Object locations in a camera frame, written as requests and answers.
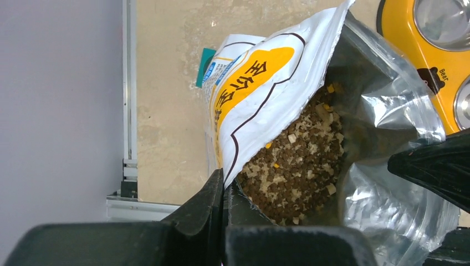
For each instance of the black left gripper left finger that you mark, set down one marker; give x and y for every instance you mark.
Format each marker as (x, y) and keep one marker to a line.
(191, 235)

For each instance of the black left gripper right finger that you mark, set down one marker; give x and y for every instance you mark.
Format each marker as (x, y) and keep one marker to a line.
(251, 239)

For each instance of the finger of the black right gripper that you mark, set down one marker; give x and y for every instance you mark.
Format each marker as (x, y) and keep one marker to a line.
(442, 168)

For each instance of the pet food bag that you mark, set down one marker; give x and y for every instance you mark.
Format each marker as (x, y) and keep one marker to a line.
(305, 121)

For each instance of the yellow double pet bowl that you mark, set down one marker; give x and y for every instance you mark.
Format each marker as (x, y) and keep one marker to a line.
(434, 35)

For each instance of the teal curved block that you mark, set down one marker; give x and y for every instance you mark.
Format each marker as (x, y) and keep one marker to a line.
(206, 57)

